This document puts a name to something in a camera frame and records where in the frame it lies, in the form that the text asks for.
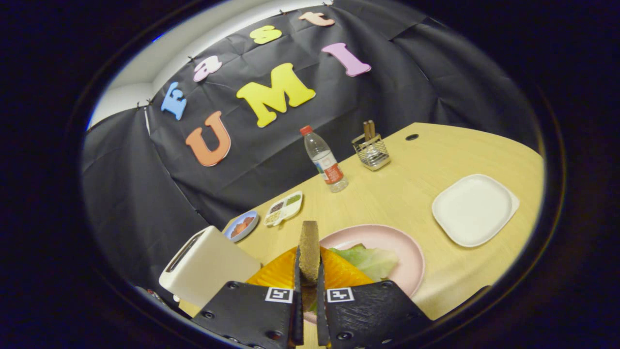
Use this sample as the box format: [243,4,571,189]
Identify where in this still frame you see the white toaster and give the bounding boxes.
[159,225,262,311]

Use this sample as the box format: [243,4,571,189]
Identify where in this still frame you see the clear plastic water bottle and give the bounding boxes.
[299,125,349,193]

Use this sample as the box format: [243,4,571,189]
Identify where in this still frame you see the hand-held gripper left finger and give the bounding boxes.
[191,246,305,349]

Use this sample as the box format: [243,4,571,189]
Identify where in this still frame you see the round pink plate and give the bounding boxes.
[303,224,426,324]

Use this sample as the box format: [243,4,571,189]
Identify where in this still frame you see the white square plate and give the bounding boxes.
[431,174,520,248]

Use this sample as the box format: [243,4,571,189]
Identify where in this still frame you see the orange-red food pieces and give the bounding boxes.
[232,216,256,238]

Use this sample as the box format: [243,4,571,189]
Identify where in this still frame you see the metal wire utensil holder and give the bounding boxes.
[351,133,391,172]

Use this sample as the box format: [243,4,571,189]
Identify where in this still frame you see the green lettuce leaf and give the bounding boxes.
[329,244,400,283]

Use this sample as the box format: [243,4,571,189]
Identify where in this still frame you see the white divided seasoning tray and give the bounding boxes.
[263,190,304,227]

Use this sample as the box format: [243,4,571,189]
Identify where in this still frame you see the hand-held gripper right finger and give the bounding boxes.
[316,246,434,349]

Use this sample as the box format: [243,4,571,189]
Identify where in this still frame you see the brown toast slice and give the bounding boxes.
[298,221,321,311]

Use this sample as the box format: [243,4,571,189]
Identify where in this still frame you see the small blue plate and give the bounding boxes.
[223,210,260,243]

